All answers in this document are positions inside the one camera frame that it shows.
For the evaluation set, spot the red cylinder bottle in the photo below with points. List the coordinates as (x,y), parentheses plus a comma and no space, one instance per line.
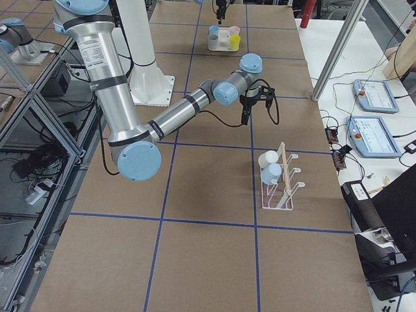
(308,10)

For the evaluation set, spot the cream plastic tray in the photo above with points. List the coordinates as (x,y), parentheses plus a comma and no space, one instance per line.
(223,42)

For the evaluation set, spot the white wire cup rack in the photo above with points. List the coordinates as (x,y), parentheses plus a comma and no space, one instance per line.
(280,195)

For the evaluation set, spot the pink plastic cup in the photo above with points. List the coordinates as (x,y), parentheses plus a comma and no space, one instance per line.
(234,30)

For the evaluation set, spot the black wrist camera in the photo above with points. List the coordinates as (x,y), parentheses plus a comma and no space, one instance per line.
(267,95)

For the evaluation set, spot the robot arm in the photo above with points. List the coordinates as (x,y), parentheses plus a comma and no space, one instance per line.
(133,144)

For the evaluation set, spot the aluminium frame post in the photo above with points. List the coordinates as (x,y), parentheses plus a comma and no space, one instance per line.
(341,41)

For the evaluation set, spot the white plastic cup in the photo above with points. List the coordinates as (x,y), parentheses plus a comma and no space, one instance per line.
(267,158)

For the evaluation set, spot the grey plastic cup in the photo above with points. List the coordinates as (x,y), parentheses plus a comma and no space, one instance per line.
(212,42)

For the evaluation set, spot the light blue plastic cup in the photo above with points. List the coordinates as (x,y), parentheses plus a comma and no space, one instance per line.
(271,173)

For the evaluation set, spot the lower teach pendant tablet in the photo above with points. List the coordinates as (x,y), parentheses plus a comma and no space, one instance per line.
(371,138)

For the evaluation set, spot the upper teach pendant tablet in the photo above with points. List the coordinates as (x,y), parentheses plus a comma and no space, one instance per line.
(375,96)

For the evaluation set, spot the yellow plastic cup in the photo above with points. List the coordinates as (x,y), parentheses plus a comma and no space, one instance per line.
(234,42)

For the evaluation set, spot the teach pendant tablet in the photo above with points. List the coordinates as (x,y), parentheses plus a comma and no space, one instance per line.
(375,96)
(371,138)

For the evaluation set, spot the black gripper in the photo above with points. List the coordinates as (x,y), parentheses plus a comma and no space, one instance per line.
(248,101)
(220,5)

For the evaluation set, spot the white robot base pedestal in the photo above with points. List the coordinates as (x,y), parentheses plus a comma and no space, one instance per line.
(149,86)

